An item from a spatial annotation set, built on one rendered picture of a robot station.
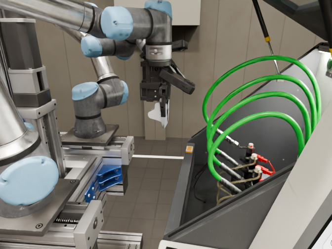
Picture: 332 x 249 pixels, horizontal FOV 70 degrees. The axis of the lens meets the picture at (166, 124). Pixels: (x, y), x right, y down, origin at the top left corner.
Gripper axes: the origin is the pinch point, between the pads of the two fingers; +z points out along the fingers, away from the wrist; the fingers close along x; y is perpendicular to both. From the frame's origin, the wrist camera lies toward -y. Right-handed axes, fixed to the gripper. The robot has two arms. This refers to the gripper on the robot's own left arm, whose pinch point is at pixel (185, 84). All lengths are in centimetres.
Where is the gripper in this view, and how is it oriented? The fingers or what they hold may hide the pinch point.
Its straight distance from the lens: 88.0
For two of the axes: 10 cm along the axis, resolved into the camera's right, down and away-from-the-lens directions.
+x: -3.8, 1.2, -9.2
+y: -7.3, 5.7, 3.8
